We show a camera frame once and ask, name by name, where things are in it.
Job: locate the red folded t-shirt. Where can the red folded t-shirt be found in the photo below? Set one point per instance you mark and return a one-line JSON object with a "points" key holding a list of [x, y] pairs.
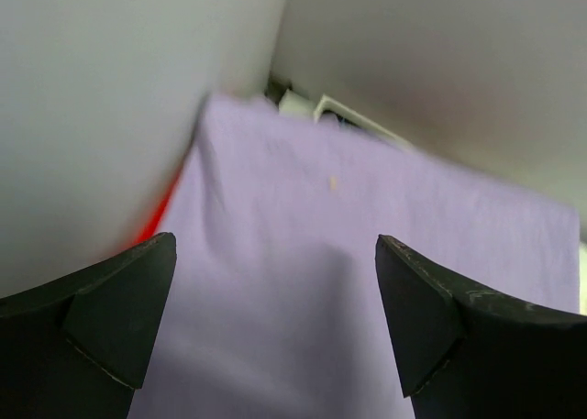
{"points": [[154, 220]]}

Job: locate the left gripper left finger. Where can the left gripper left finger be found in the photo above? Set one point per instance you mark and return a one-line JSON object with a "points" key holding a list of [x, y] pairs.
{"points": [[80, 346]]}

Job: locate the purple t-shirt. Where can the purple t-shirt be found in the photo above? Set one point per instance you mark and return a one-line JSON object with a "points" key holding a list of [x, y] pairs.
{"points": [[275, 310]]}

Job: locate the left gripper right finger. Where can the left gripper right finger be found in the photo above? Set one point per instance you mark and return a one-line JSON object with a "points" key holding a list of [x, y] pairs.
{"points": [[465, 350]]}

